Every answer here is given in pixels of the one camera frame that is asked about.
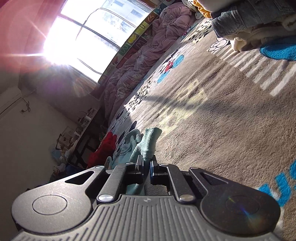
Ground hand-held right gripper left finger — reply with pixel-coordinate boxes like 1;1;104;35
62;155;145;204

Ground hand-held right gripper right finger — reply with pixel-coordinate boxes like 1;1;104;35
149;156;232;204

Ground teal lion print pants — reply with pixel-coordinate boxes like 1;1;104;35
126;127;162;196

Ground red sweater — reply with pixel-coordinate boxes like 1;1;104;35
87;132;117;169

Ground white-top desk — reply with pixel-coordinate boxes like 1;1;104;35
66;105;103;167

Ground cartoon mouse printed blanket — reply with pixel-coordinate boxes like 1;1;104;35
102;16;296;241

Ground pink quilt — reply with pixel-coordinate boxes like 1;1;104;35
99;5;192;121

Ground white air conditioner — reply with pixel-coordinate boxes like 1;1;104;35
0;86;22;116

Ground alphabet foam mat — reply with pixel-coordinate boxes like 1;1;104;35
98;0;171;84

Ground window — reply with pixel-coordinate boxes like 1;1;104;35
44;0;162;81

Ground cream garment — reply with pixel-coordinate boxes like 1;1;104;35
230;23;296;52

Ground yellow garment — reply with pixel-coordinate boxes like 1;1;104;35
193;0;213;18

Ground denim jeans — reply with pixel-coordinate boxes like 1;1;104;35
211;0;296;39

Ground window curtain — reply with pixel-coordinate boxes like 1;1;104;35
0;0;70;75

